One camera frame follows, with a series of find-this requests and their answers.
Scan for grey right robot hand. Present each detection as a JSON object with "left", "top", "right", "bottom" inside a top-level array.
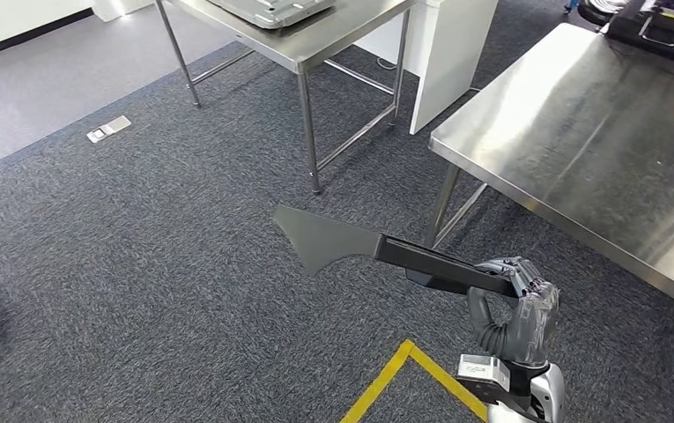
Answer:
[{"left": 465, "top": 256, "right": 562, "bottom": 370}]

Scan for black plastic plate bracket part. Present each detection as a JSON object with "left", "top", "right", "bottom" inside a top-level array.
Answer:
[{"left": 272, "top": 204, "right": 522, "bottom": 300}]

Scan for steel workbench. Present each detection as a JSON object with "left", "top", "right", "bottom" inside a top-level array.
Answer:
[{"left": 424, "top": 22, "right": 674, "bottom": 321}]

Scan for yellow floor tape square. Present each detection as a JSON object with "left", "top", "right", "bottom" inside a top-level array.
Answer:
[{"left": 339, "top": 339, "right": 490, "bottom": 423}]

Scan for white desk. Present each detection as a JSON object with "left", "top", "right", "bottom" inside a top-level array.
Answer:
[{"left": 352, "top": 0, "right": 500, "bottom": 136}]

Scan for black equipment case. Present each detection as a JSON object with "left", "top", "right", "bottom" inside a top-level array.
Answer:
[{"left": 604, "top": 0, "right": 674, "bottom": 64}]

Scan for black round seat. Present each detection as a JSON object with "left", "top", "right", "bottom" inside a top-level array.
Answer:
[{"left": 576, "top": 0, "right": 630, "bottom": 27}]

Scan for steel table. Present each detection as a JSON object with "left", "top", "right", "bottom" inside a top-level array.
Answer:
[{"left": 154, "top": 0, "right": 418, "bottom": 197}]

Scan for grey metal tray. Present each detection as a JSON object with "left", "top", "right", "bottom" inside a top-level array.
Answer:
[{"left": 206, "top": 0, "right": 337, "bottom": 30}]

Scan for silver floor socket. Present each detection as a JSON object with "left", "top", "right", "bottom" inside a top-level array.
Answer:
[{"left": 85, "top": 115, "right": 133, "bottom": 145}]

